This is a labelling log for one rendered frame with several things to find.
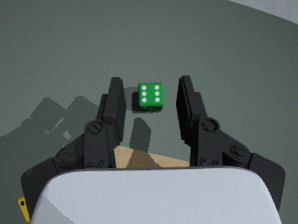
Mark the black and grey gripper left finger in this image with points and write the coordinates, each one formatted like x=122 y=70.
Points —
x=100 y=137

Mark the green die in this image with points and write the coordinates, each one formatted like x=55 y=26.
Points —
x=150 y=97

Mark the tan flat mat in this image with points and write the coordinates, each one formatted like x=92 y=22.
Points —
x=128 y=158

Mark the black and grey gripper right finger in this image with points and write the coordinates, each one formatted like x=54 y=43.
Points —
x=212 y=143

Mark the yellow die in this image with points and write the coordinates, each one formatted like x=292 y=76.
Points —
x=22 y=204

